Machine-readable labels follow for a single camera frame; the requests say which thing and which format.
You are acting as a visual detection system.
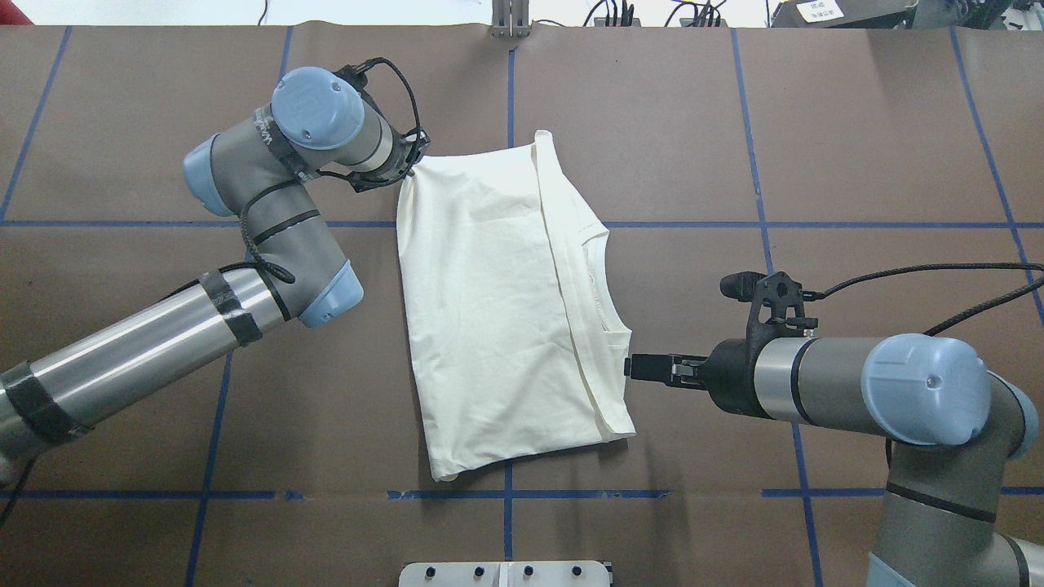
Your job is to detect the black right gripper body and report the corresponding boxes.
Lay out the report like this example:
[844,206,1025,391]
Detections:
[699,339,768,419]

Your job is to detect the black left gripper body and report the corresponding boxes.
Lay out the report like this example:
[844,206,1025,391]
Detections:
[347,130,431,192]

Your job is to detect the cream long-sleeve cat shirt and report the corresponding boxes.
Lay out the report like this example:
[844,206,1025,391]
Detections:
[396,130,636,482]

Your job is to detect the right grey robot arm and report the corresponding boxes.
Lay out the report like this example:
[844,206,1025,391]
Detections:
[624,333,1042,586]

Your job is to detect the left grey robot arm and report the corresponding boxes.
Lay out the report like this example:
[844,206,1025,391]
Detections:
[1,57,430,484]

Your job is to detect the black box with label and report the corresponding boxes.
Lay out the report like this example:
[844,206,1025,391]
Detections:
[769,1,918,29]

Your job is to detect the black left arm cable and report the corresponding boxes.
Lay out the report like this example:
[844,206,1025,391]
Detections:
[237,57,431,286]

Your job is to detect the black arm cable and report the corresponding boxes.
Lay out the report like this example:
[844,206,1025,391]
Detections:
[237,57,431,286]
[803,262,1044,337]

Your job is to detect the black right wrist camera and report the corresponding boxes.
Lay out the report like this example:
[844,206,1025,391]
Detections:
[719,271,818,346]

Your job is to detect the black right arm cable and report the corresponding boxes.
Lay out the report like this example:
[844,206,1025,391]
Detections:
[803,262,1044,337]

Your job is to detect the grey camera stand post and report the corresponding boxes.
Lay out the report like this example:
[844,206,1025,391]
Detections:
[489,0,532,38]

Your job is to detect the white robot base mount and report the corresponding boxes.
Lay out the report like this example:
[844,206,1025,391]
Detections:
[398,560,614,586]

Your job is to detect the black background cables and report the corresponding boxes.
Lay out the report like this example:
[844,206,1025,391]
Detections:
[583,0,727,29]

